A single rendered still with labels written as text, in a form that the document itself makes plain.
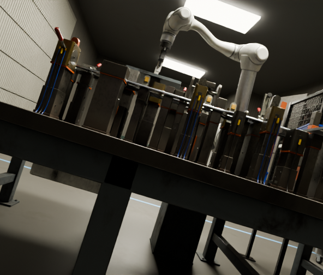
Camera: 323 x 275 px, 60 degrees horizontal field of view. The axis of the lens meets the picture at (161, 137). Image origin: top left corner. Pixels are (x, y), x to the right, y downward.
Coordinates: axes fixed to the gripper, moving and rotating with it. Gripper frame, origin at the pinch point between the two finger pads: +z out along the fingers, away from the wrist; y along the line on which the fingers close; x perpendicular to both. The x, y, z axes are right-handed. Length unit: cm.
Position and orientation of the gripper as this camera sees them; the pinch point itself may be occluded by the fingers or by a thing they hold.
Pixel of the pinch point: (156, 71)
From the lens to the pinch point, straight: 189.0
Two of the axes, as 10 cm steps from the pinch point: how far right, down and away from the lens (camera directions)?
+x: -9.4, -3.1, -1.3
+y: -1.4, 0.1, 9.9
